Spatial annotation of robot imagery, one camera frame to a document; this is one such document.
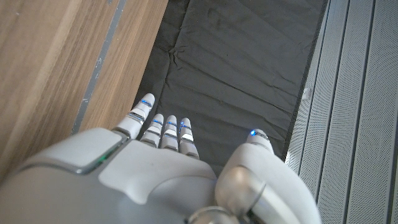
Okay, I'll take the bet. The black backdrop curtain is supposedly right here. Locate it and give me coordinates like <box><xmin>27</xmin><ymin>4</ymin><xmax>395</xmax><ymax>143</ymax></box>
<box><xmin>132</xmin><ymin>0</ymin><xmax>330</xmax><ymax>177</ymax></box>

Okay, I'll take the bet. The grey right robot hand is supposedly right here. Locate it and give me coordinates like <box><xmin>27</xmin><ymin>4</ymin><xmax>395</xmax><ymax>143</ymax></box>
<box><xmin>0</xmin><ymin>92</ymin><xmax>324</xmax><ymax>224</ymax></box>

